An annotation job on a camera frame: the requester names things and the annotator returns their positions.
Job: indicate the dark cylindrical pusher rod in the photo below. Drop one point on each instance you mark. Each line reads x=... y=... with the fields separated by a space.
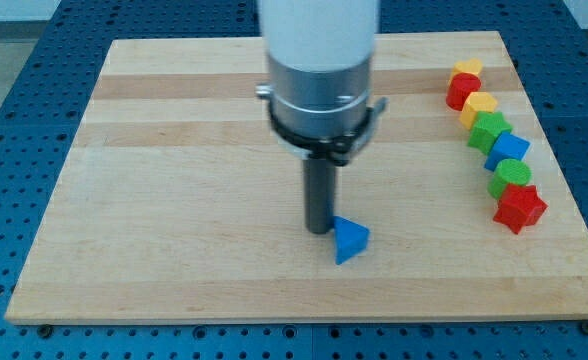
x=319 y=179

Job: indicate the blue triangle block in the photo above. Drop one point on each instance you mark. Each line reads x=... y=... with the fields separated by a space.
x=351 y=239

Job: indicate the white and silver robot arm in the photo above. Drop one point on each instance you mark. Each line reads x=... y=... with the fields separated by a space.
x=319 y=56

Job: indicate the green star block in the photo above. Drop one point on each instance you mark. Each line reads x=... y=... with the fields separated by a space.
x=487 y=128

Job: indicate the red star block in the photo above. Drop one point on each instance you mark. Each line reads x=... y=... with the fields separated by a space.
x=519 y=207

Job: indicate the wooden board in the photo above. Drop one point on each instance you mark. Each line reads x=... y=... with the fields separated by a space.
x=177 y=205

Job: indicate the red cylinder block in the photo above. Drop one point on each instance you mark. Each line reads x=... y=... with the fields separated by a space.
x=460 y=87

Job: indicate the yellow hexagon block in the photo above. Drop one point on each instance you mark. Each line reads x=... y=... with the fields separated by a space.
x=475 y=103

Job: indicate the green cylinder block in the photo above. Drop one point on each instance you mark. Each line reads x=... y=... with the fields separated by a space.
x=508 y=171

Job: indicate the yellow heart block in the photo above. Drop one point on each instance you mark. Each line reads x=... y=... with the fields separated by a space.
x=472 y=66

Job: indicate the blue cube block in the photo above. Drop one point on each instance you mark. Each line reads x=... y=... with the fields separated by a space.
x=507 y=146

